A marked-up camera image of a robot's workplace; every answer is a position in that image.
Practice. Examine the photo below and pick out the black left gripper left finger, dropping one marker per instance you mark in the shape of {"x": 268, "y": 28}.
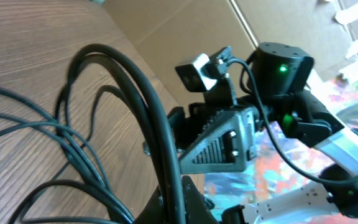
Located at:
{"x": 154, "y": 212}

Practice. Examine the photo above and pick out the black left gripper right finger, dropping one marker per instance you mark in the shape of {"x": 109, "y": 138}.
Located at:
{"x": 196, "y": 211}

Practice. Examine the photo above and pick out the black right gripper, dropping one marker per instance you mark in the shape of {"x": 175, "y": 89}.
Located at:
{"x": 214, "y": 139}

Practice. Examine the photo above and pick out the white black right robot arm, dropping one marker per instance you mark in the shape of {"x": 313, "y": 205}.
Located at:
{"x": 242, "y": 97}

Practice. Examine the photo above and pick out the colourful painted cloth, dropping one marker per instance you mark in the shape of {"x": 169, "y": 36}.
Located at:
{"x": 279, "y": 186}

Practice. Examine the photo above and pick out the brown cardboard panel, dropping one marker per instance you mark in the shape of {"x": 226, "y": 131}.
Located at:
{"x": 167, "y": 32}

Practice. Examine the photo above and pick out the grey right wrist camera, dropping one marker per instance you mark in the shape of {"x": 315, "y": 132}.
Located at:
{"x": 203, "y": 72}

